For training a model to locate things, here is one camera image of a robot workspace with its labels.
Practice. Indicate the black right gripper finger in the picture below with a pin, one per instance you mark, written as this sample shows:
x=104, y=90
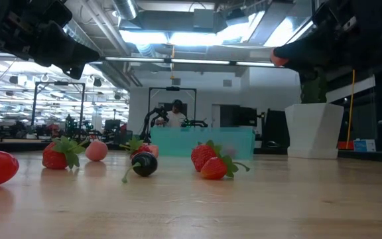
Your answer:
x=310, y=53

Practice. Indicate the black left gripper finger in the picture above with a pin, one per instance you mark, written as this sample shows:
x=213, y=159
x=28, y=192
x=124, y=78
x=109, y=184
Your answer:
x=75, y=73
x=63, y=49

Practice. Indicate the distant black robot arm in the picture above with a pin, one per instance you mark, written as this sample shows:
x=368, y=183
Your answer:
x=159, y=111
x=194, y=124

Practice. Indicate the green cactus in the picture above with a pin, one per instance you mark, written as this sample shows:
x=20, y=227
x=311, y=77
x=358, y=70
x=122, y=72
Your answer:
x=313, y=88

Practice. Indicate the long ceiling light tube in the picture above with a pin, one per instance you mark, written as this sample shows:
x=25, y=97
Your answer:
x=134, y=59
x=254, y=63
x=201, y=61

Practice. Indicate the white faceted plant pot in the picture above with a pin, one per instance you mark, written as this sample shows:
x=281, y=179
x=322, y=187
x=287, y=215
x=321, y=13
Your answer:
x=313, y=129

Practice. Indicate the black office chair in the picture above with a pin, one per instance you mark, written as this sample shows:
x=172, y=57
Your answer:
x=275, y=126

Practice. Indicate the black monitor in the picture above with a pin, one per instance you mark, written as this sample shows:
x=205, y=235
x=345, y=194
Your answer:
x=240, y=116

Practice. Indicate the red box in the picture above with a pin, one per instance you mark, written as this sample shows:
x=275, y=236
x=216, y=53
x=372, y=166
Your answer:
x=345, y=145

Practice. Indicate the blue cardboard box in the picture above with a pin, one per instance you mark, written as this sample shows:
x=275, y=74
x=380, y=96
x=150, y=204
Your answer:
x=365, y=145

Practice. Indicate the person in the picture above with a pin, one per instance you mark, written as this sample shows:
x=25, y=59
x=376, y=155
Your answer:
x=177, y=117

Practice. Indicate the grey ceiling unit box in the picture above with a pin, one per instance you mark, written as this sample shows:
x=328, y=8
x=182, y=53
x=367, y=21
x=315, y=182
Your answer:
x=203, y=18

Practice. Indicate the black plastic cherry green stem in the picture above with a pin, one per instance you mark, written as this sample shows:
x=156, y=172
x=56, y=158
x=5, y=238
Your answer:
x=145, y=164

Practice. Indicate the teal translucent plastic container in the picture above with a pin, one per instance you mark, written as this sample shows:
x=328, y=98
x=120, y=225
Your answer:
x=177, y=142

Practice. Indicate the black gantry frame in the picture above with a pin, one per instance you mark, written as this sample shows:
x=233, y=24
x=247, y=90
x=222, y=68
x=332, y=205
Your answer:
x=172, y=88
x=58, y=83

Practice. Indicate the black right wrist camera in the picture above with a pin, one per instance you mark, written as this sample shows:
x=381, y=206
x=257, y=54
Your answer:
x=327, y=23

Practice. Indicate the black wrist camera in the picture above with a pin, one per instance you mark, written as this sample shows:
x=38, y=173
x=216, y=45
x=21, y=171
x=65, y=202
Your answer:
x=53, y=13
x=327, y=23

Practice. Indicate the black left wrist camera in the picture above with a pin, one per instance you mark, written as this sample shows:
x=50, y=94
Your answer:
x=53, y=13

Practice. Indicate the silver ventilation duct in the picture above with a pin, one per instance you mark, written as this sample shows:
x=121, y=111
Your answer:
x=126, y=8

